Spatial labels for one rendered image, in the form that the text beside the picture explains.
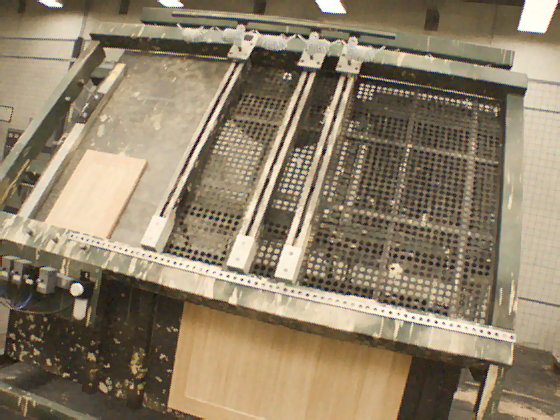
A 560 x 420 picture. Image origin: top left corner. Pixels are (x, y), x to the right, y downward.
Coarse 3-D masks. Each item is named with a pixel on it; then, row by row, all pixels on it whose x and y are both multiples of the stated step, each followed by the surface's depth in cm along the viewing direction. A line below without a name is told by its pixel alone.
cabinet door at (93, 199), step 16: (96, 160) 218; (112, 160) 217; (128, 160) 216; (144, 160) 215; (80, 176) 214; (96, 176) 213; (112, 176) 212; (128, 176) 211; (64, 192) 210; (80, 192) 209; (96, 192) 208; (112, 192) 207; (128, 192) 206; (64, 208) 205; (80, 208) 205; (96, 208) 204; (112, 208) 203; (64, 224) 200; (80, 224) 200; (96, 224) 199; (112, 224) 198
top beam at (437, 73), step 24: (96, 24) 263; (120, 24) 260; (120, 48) 263; (144, 48) 258; (168, 48) 254; (192, 48) 249; (216, 48) 245; (264, 48) 237; (288, 48) 234; (336, 48) 232; (360, 72) 232; (384, 72) 228; (408, 72) 223; (432, 72) 219; (456, 72) 217; (480, 72) 216; (504, 72) 215
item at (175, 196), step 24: (240, 24) 227; (240, 48) 233; (240, 72) 233; (216, 96) 224; (216, 120) 218; (192, 144) 210; (192, 168) 204; (168, 192) 198; (168, 216) 191; (144, 240) 186
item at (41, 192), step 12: (120, 72) 247; (108, 84) 242; (108, 96) 242; (96, 108) 234; (72, 132) 226; (84, 132) 229; (72, 144) 222; (60, 156) 219; (48, 168) 216; (60, 168) 217; (48, 180) 212; (36, 192) 209; (48, 192) 212; (36, 204) 206; (24, 216) 202
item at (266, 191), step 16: (320, 32) 218; (304, 64) 226; (320, 64) 225; (304, 80) 226; (304, 96) 219; (288, 112) 215; (304, 112) 220; (288, 128) 215; (288, 144) 205; (272, 160) 201; (272, 176) 197; (256, 192) 194; (272, 192) 195; (256, 208) 192; (256, 224) 186; (240, 240) 183; (256, 240) 186; (240, 256) 179; (240, 272) 180
